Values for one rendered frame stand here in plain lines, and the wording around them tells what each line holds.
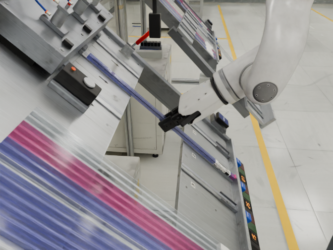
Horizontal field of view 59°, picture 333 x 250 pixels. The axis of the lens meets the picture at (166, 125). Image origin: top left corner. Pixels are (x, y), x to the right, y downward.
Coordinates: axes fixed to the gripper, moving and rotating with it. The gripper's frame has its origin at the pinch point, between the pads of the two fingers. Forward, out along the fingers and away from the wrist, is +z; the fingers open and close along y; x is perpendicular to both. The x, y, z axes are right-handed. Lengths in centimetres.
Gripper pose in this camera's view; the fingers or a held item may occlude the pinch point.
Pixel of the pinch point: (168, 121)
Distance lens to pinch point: 75.7
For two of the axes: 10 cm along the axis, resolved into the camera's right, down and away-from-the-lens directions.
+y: -1.0, 5.2, -8.5
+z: -7.9, 4.8, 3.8
